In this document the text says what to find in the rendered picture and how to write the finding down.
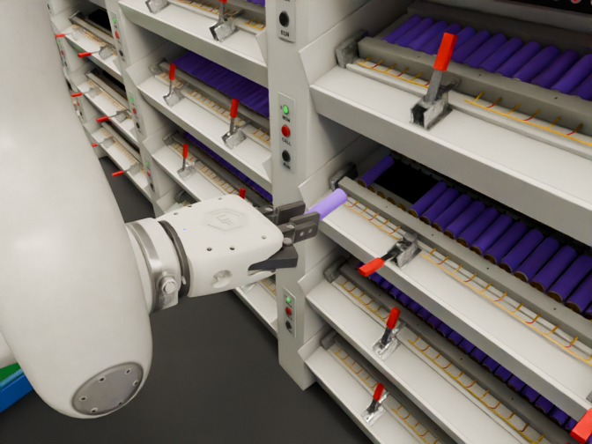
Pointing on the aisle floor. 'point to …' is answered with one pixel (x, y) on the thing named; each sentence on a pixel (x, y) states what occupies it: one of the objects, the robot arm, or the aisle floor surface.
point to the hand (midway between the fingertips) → (295, 222)
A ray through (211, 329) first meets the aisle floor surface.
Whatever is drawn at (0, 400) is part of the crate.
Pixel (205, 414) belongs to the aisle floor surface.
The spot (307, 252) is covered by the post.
